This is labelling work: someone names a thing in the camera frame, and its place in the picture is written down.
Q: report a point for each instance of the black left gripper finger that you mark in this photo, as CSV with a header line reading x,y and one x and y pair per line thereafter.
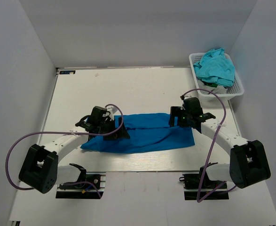
x,y
110,137
122,133

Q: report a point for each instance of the green garment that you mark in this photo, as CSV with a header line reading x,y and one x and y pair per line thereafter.
x,y
210,84

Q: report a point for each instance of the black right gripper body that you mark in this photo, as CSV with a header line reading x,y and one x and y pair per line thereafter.
x,y
177,119

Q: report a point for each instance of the blue label sticker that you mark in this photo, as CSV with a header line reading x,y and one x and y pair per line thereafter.
x,y
66,72

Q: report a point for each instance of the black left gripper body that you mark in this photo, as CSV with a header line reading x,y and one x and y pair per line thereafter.
x,y
113,129

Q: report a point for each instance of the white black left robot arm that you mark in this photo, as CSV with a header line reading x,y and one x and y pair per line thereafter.
x,y
41,169

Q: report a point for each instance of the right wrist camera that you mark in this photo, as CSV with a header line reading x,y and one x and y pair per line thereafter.
x,y
192,107

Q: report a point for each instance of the white plastic basket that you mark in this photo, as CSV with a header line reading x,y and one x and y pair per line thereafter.
x,y
233,91

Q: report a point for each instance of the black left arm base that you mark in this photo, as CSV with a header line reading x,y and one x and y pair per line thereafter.
x,y
91,187

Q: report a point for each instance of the light blue t shirt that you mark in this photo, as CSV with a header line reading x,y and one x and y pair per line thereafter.
x,y
214,67

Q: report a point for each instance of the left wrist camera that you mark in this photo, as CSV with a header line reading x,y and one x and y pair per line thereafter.
x,y
97,115

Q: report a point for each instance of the grey t shirt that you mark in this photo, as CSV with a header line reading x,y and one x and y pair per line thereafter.
x,y
217,90

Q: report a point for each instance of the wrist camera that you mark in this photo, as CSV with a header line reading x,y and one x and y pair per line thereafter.
x,y
192,107
97,115

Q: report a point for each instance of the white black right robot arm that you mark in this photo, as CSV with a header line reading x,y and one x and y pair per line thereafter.
x,y
248,161

